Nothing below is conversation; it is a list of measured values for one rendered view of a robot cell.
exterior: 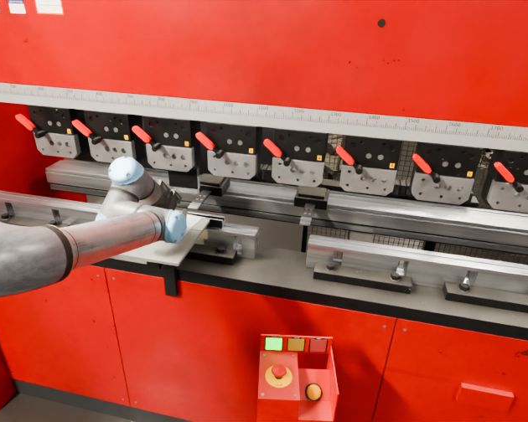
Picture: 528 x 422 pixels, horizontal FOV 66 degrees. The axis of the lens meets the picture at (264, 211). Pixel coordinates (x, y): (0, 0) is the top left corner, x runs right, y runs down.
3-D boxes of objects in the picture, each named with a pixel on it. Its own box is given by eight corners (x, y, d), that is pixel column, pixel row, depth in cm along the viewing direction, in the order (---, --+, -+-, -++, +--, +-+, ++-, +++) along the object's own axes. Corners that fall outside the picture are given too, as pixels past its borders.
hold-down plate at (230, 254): (149, 252, 140) (148, 244, 139) (156, 244, 145) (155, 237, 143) (232, 265, 134) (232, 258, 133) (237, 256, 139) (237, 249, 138)
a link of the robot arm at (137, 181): (99, 180, 97) (114, 151, 100) (122, 199, 107) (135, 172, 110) (126, 187, 95) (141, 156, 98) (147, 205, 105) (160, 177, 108)
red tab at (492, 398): (456, 402, 129) (462, 387, 125) (455, 397, 130) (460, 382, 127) (507, 412, 126) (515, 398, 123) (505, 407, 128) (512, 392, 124)
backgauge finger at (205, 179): (176, 210, 144) (175, 198, 142) (202, 182, 166) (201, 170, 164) (208, 215, 142) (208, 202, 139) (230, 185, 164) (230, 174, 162)
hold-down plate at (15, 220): (-9, 227, 152) (-12, 219, 150) (2, 219, 156) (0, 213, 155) (62, 238, 146) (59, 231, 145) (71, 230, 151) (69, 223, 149)
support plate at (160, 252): (120, 256, 117) (119, 254, 117) (160, 214, 140) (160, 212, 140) (178, 266, 114) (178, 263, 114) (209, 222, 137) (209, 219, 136)
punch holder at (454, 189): (410, 198, 114) (422, 142, 107) (407, 187, 122) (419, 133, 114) (467, 205, 112) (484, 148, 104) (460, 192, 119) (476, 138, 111)
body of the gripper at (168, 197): (183, 198, 123) (168, 180, 112) (173, 224, 120) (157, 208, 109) (162, 194, 125) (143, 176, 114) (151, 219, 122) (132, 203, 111)
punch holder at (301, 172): (271, 182, 122) (273, 128, 114) (276, 172, 129) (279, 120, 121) (321, 188, 119) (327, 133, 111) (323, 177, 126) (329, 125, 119)
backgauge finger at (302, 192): (287, 226, 137) (287, 213, 134) (297, 193, 159) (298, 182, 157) (322, 231, 135) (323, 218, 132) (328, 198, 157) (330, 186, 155)
